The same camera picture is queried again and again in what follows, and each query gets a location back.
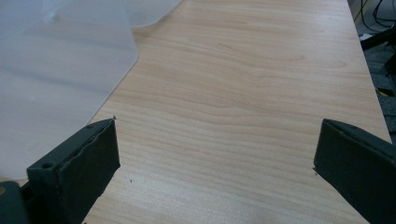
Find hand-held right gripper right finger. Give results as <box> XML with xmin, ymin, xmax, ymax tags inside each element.
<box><xmin>313</xmin><ymin>118</ymin><xmax>396</xmax><ymax>224</ymax></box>

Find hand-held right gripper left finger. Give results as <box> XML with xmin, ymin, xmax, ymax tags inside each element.
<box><xmin>21</xmin><ymin>118</ymin><xmax>121</xmax><ymax>224</ymax></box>

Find translucent white plastic sheet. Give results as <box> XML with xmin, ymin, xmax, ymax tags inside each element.
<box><xmin>0</xmin><ymin>0</ymin><xmax>184</xmax><ymax>181</ymax></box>

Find black metal stand leg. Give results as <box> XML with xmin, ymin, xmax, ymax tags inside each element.
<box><xmin>360</xmin><ymin>27</ymin><xmax>396</xmax><ymax>51</ymax></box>

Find black cables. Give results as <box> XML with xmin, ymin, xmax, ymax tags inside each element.
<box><xmin>353</xmin><ymin>0</ymin><xmax>396</xmax><ymax>34</ymax></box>

